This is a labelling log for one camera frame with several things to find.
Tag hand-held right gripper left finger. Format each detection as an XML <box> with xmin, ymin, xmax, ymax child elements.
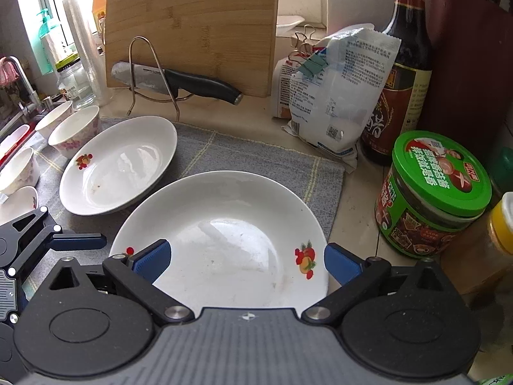
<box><xmin>49</xmin><ymin>239</ymin><xmax>195</xmax><ymax>327</ymax></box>

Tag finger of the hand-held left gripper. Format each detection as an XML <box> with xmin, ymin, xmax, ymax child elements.
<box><xmin>0</xmin><ymin>206</ymin><xmax>107</xmax><ymax>278</ymax></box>

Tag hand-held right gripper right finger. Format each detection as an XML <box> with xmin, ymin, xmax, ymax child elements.
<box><xmin>301</xmin><ymin>243</ymin><xmax>446</xmax><ymax>327</ymax></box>

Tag white fruit print plate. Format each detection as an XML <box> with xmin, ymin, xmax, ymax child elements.
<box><xmin>109</xmin><ymin>170</ymin><xmax>329</xmax><ymax>311</ymax></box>
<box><xmin>59</xmin><ymin>115</ymin><xmax>178</xmax><ymax>216</ymax></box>

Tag red and white sink container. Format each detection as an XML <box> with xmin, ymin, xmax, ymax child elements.
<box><xmin>0</xmin><ymin>124</ymin><xmax>30</xmax><ymax>165</ymax></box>

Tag grey checked dish mat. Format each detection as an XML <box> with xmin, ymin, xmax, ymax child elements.
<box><xmin>0</xmin><ymin>117</ymin><xmax>346</xmax><ymax>293</ymax></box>

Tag green lid sauce jar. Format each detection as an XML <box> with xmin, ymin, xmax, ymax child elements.
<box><xmin>374</xmin><ymin>130</ymin><xmax>493</xmax><ymax>258</ymax></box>

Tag glass jar with yellow-green lid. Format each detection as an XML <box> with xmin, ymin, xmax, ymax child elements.
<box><xmin>56</xmin><ymin>54</ymin><xmax>97</xmax><ymax>111</ymax></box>

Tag metal faucet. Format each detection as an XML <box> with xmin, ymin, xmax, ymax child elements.
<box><xmin>0</xmin><ymin>56</ymin><xmax>45</xmax><ymax>129</ymax></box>

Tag white printed plastic bag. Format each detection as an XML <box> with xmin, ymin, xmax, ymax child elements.
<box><xmin>282</xmin><ymin>24</ymin><xmax>401</xmax><ymax>173</ymax></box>

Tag yellow cap bottle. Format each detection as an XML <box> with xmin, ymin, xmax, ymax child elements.
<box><xmin>441</xmin><ymin>192</ymin><xmax>513</xmax><ymax>295</ymax></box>

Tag stack of clear plastic cups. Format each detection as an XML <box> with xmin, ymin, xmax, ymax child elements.
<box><xmin>62</xmin><ymin>0</ymin><xmax>115</xmax><ymax>107</ymax></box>

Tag dark soy sauce bottle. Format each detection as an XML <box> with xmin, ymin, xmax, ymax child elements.
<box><xmin>361</xmin><ymin>0</ymin><xmax>433</xmax><ymax>166</ymax></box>

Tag white and orange bag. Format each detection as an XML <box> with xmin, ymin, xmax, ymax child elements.
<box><xmin>273</xmin><ymin>54</ymin><xmax>317</xmax><ymax>119</ymax></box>

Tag green cap bottle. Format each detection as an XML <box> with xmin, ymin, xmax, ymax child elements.
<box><xmin>487</xmin><ymin>146</ymin><xmax>513</xmax><ymax>197</ymax></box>

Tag cling film roll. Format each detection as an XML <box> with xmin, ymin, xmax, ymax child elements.
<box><xmin>40</xmin><ymin>32</ymin><xmax>69</xmax><ymax>73</ymax></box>

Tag green binder clip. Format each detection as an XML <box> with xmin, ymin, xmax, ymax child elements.
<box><xmin>296</xmin><ymin>54</ymin><xmax>327</xmax><ymax>77</ymax></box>

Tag green soap pump bottle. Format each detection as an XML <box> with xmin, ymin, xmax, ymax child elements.
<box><xmin>31</xmin><ymin>8</ymin><xmax>61</xmax><ymax>75</ymax></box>

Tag metal binder clip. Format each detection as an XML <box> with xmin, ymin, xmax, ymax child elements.
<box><xmin>286</xmin><ymin>25</ymin><xmax>317</xmax><ymax>67</ymax></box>

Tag orange cooking wine bottle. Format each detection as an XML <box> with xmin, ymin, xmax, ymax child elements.
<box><xmin>91</xmin><ymin>0</ymin><xmax>111</xmax><ymax>35</ymax></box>

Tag dark red cutting board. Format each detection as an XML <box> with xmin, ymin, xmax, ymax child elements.
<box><xmin>417</xmin><ymin>0</ymin><xmax>513</xmax><ymax>157</ymax></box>

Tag bamboo cutting board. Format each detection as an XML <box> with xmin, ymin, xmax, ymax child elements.
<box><xmin>104</xmin><ymin>0</ymin><xmax>280</xmax><ymax>98</ymax></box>

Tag white dish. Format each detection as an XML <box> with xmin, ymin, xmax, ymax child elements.
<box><xmin>276</xmin><ymin>15</ymin><xmax>305</xmax><ymax>37</ymax></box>

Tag black handled kitchen knife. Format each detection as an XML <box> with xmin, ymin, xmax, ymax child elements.
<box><xmin>111</xmin><ymin>61</ymin><xmax>244</xmax><ymax>106</ymax></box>

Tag metal wire rack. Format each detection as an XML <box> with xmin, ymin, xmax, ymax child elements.
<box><xmin>126</xmin><ymin>37</ymin><xmax>193</xmax><ymax>121</ymax></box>

